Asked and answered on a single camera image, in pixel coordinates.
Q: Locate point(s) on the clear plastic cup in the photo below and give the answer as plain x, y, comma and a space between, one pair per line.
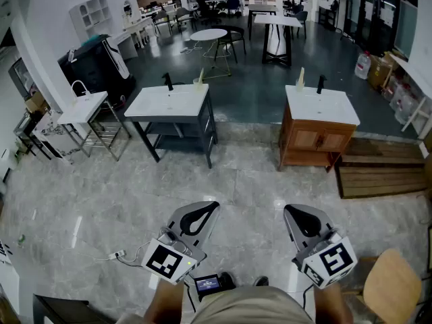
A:
197, 87
300, 87

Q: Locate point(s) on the white sink on metal stand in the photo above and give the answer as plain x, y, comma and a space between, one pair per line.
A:
84, 108

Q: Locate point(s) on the blue chair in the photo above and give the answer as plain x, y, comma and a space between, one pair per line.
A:
233, 3

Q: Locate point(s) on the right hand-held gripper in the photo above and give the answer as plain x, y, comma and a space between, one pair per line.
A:
332, 265

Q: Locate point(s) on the large black machine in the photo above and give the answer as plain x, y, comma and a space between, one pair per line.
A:
91, 66

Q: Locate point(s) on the wooden vanity white sink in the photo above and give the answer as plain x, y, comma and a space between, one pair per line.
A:
319, 127

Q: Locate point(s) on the person's left forearm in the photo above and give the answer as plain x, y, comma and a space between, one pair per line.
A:
165, 302

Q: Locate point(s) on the white cubby shelf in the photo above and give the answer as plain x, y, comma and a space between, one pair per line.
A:
92, 13

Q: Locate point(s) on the wooden chair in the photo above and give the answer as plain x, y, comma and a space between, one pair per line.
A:
393, 282

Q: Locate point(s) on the clear water jug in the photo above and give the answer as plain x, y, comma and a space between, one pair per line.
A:
362, 65

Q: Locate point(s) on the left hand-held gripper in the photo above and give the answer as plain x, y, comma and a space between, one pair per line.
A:
194, 245

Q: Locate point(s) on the black stool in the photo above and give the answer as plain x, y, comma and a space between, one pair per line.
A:
57, 310

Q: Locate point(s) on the white power strip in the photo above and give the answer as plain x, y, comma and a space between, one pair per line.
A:
116, 255

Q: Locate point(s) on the round white table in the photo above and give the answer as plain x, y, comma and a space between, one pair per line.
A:
208, 34

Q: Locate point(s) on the dark green chair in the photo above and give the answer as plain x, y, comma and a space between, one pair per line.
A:
301, 17

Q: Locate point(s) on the person's right forearm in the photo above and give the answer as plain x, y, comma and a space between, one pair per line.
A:
330, 305

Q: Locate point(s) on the white desk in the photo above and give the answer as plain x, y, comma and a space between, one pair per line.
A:
138, 25

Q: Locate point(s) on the grey chair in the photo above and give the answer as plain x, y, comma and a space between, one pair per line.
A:
184, 13
162, 17

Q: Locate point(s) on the wooden slat platform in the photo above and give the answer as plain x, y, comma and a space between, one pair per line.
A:
381, 170

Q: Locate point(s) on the black faucet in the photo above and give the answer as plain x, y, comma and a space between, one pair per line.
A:
320, 84
167, 81

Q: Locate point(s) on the person's right black shoe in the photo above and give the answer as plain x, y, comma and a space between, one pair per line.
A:
261, 281

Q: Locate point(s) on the white wooden frame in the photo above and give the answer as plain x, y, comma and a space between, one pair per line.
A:
416, 113

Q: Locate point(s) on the marble pattern panel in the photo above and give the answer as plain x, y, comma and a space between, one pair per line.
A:
54, 135

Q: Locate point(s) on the white table black legs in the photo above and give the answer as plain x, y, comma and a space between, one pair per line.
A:
278, 20

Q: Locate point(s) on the white curved faucet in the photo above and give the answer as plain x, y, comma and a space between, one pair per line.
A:
75, 86

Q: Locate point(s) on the person's beige shorts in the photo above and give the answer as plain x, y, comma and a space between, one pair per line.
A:
249, 307

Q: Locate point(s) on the person's black shoe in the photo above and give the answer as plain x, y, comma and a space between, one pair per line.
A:
227, 280
261, 281

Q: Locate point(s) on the black chair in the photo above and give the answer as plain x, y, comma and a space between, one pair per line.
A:
233, 34

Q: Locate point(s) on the beige toothbrush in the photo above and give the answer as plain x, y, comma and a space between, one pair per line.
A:
201, 74
302, 74

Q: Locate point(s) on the brown cardboard box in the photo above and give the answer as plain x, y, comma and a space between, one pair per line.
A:
378, 71

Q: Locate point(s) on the small black screen device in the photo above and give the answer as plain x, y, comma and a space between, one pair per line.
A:
207, 285

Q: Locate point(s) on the person's left black shoe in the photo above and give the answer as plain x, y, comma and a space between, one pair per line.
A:
227, 280

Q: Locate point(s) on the small cardboard box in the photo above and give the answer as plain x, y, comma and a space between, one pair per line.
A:
35, 102

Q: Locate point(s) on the dark frame vanity white sink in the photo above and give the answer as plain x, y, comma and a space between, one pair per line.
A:
168, 103

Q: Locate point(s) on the dark rectangular table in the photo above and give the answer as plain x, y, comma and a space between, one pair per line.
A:
262, 8

